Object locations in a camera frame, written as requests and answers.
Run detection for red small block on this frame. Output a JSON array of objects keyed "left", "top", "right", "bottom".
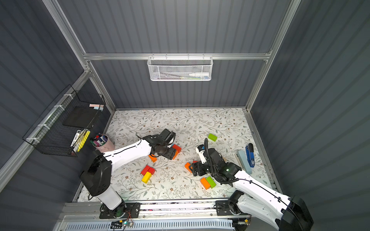
[{"left": 147, "top": 167, "right": 155, "bottom": 175}]

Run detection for red long block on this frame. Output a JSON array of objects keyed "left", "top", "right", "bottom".
[{"left": 141, "top": 165, "right": 151, "bottom": 176}]

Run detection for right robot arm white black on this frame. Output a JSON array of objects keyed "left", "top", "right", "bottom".
[{"left": 190, "top": 145, "right": 314, "bottom": 231}]

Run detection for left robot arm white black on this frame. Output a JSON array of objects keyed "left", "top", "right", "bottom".
[{"left": 80, "top": 129, "right": 176, "bottom": 211}]

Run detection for green block bottom pair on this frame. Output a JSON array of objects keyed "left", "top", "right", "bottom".
[{"left": 206, "top": 177, "right": 216, "bottom": 188}]

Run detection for orange block bottom pair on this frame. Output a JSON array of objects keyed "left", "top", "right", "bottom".
[{"left": 200, "top": 178, "right": 211, "bottom": 190}]

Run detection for orange block centre low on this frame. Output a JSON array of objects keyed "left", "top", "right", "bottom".
[{"left": 185, "top": 162, "right": 192, "bottom": 173}]

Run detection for green block far right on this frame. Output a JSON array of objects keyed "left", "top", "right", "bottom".
[{"left": 208, "top": 133, "right": 218, "bottom": 142}]

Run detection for yellow block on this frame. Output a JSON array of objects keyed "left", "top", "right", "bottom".
[{"left": 142, "top": 171, "right": 152, "bottom": 184}]

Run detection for blue stapler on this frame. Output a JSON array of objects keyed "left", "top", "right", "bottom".
[{"left": 246, "top": 143, "right": 255, "bottom": 168}]

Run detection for pink pen cup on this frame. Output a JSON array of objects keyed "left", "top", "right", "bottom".
[{"left": 90, "top": 134, "right": 115, "bottom": 153}]

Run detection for black notebook in basket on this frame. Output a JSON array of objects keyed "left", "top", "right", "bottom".
[{"left": 62, "top": 106, "right": 102, "bottom": 129}]

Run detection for yellow highlighter pack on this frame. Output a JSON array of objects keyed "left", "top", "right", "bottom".
[{"left": 74, "top": 129, "right": 91, "bottom": 153}]

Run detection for small circuit board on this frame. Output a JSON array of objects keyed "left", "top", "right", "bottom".
[{"left": 110, "top": 220, "right": 134, "bottom": 231}]

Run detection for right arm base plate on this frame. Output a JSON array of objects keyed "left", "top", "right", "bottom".
[{"left": 214, "top": 200, "right": 250, "bottom": 216}]

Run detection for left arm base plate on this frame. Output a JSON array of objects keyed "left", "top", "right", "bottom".
[{"left": 99, "top": 202, "right": 141, "bottom": 219}]

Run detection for white wire mesh basket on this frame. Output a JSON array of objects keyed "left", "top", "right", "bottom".
[{"left": 147, "top": 57, "right": 214, "bottom": 81}]

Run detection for black wire mesh basket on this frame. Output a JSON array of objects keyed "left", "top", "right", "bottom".
[{"left": 23, "top": 86, "right": 106, "bottom": 157}]

